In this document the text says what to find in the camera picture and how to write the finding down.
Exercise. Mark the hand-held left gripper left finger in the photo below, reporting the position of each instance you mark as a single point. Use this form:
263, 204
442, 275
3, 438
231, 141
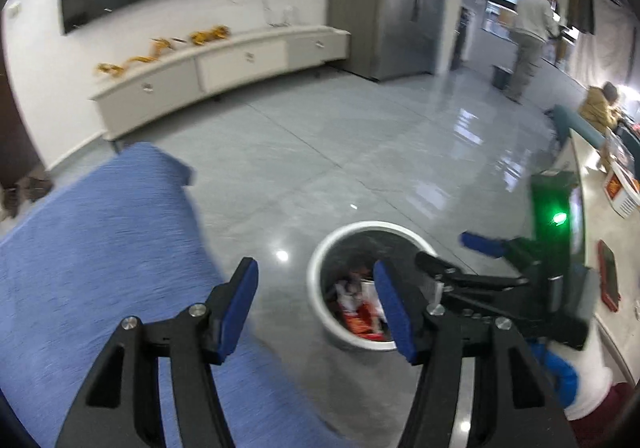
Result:
241, 308

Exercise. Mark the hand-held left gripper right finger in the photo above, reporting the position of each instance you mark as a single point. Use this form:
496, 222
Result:
395, 313

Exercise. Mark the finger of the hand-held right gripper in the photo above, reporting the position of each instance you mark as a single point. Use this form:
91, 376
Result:
482, 245
450, 273

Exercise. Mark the red white plastic bag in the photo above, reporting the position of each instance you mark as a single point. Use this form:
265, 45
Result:
367, 300

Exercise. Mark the red printed packet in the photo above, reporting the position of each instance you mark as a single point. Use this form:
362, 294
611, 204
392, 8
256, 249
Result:
365, 328

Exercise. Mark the white trash bin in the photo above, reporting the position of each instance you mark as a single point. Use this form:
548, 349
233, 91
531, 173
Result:
320, 288

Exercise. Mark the person's right hand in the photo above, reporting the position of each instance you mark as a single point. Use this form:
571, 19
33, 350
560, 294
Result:
590, 378

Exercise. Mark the white table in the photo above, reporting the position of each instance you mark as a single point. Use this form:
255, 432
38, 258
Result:
595, 218

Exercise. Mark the red flat case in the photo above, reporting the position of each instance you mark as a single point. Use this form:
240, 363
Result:
609, 275

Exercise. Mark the red white box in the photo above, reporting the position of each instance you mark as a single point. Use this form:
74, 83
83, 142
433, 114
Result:
622, 193

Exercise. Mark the teal chair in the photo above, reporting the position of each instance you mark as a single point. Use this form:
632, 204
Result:
575, 125

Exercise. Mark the blue rug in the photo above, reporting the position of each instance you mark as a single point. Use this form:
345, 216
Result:
100, 248

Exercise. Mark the small black bin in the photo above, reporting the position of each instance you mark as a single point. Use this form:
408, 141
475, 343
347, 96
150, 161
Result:
501, 76

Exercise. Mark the cream television cabinet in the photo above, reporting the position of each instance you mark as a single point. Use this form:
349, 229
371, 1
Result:
225, 70

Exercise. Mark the grey refrigerator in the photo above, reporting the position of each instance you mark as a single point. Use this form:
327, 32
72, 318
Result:
400, 2

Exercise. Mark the long golden dragon figurine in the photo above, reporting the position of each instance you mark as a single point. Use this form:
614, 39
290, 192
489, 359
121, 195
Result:
135, 61

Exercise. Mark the short golden dragon figurine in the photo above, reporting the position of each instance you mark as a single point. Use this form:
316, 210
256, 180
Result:
210, 35

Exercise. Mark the dark brown door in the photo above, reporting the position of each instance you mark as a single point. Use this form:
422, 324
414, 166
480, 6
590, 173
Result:
15, 127

